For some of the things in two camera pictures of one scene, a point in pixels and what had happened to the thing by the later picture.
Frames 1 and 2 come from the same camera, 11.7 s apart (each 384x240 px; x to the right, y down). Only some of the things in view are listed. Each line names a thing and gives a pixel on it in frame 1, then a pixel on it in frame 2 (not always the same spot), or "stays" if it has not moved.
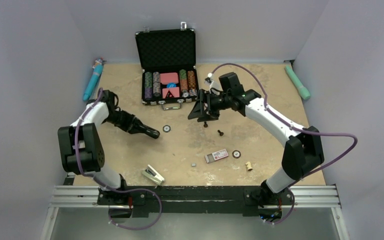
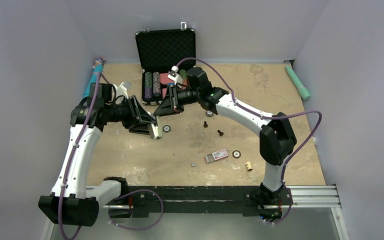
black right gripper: [199, 110] -> [167, 107]
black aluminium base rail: [137, 200] stays
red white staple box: [216, 155] stays
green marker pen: [302, 90] stays
